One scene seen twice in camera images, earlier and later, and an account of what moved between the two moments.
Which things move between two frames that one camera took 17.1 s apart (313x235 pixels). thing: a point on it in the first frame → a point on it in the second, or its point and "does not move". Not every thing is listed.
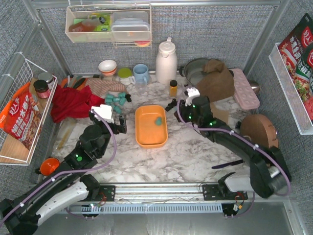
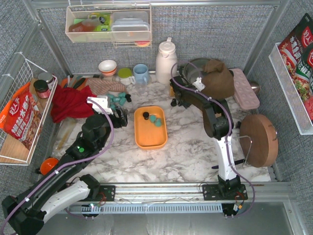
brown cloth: x=217 y=83 does not move
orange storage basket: x=151 y=128 does not move
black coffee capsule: x=127 y=96 does not move
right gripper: x=182 y=107 → x=179 y=95
